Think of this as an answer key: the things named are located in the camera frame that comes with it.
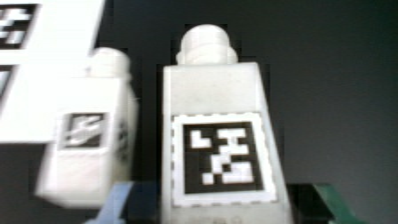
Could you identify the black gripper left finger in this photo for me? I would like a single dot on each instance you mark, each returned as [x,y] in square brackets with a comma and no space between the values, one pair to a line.
[131,207]

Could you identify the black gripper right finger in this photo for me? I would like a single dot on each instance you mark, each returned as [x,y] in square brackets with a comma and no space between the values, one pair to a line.
[319,205]

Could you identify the white table leg with tag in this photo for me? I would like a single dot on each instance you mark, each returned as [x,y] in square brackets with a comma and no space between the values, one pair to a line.
[223,181]

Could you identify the white table leg centre right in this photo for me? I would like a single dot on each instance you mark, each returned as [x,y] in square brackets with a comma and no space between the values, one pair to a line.
[90,153]

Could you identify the white base tag plate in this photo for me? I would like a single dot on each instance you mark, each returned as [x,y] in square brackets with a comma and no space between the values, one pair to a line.
[49,29]

